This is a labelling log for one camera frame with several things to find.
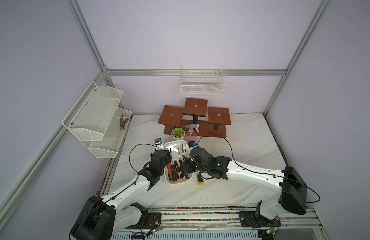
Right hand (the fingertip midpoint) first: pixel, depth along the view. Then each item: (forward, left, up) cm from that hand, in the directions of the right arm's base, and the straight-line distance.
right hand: (184, 164), depth 78 cm
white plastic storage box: (-1, +6, -8) cm, 10 cm away
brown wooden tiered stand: (+29, -18, +2) cm, 34 cm away
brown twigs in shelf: (+31, +42, +1) cm, 52 cm away
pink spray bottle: (+24, -4, -5) cm, 25 cm away
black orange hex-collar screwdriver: (+3, +5, -9) cm, 11 cm away
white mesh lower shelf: (+13, +46, -1) cm, 48 cm away
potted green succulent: (+25, +5, -5) cm, 26 cm away
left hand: (+10, +13, -1) cm, 16 cm away
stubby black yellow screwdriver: (-5, -9, -12) cm, 15 cm away
